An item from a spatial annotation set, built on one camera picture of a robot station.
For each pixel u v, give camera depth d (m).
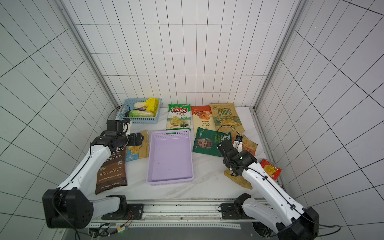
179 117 1.14
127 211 0.70
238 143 0.67
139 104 1.13
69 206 0.39
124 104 1.14
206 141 0.98
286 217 0.38
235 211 0.67
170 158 0.93
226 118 1.11
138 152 0.92
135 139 0.74
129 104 1.19
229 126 1.07
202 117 1.14
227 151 0.57
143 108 1.10
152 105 1.10
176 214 0.73
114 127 0.62
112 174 0.82
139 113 1.06
